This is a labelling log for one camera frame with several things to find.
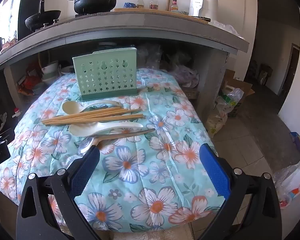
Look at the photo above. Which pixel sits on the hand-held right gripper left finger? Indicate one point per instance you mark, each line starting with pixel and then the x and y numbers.
pixel 86 170

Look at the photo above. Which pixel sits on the clear plastic bag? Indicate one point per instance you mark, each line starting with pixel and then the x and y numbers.
pixel 226 27

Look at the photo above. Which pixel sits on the brown cardboard box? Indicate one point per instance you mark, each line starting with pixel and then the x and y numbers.
pixel 242 86

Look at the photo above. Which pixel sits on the white rice sack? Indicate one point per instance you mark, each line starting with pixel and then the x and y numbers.
pixel 217 121

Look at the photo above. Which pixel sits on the grey concrete kitchen counter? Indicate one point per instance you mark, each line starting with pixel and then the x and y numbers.
pixel 140 27

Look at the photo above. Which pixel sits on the black wok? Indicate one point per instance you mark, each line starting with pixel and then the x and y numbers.
pixel 42 18

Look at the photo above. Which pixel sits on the pink floral plastic bag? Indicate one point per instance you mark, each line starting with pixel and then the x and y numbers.
pixel 187 76

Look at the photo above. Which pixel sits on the clear bag with colourful toy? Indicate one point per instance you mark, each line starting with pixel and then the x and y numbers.
pixel 293 192

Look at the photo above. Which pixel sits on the small red-label bottle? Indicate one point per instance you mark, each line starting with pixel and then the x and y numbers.
pixel 174 5

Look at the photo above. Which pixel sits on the white kitchen appliance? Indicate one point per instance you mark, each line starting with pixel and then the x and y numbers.
pixel 203 5

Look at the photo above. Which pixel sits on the white plastic soup spoon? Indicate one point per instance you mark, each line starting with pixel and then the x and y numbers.
pixel 70 107

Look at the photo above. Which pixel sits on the green star-cutout utensil holder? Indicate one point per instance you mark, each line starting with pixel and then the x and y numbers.
pixel 105 80

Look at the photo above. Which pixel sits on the black box appliance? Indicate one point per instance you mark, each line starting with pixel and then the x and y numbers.
pixel 27 7

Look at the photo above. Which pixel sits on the white plastic rice spoon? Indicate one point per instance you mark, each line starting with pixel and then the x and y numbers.
pixel 82 130

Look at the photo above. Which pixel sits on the red-cap sauce bottle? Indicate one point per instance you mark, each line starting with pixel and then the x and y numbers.
pixel 153 2

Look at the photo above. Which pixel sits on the yellow-cap sauce bottle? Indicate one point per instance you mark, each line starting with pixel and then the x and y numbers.
pixel 140 2

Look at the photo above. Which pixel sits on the cardboard tube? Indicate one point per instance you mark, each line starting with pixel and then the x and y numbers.
pixel 168 2

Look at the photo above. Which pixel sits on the floral teal blanket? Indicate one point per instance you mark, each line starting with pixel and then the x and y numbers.
pixel 145 160

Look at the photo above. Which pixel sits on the blue crumpled bag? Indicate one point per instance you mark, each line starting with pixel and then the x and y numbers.
pixel 128 5

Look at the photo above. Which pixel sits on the bundle of wooden chopsticks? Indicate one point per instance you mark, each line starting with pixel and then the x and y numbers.
pixel 102 115

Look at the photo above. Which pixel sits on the crumpled clear plastic bags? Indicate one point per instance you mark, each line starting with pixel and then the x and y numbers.
pixel 150 55

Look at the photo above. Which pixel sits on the red plastic bag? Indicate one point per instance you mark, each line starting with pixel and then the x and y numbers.
pixel 30 81

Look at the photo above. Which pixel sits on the black cooking pot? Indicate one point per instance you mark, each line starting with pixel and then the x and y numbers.
pixel 95 1

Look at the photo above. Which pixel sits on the green-print plastic bag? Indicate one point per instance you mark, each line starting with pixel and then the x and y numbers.
pixel 230 100

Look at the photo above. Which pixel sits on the wooden cutting board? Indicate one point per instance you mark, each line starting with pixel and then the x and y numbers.
pixel 150 10

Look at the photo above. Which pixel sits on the white pipe valve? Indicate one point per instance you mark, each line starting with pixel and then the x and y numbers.
pixel 16 112

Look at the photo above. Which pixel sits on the metal spoon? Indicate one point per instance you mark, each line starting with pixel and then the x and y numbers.
pixel 83 148

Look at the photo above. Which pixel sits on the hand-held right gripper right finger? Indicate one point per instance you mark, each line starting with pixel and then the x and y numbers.
pixel 215 170

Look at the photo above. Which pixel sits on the stack of white bowls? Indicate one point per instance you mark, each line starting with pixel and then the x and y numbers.
pixel 50 67

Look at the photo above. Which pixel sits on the blue container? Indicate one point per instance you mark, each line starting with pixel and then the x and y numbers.
pixel 296 141

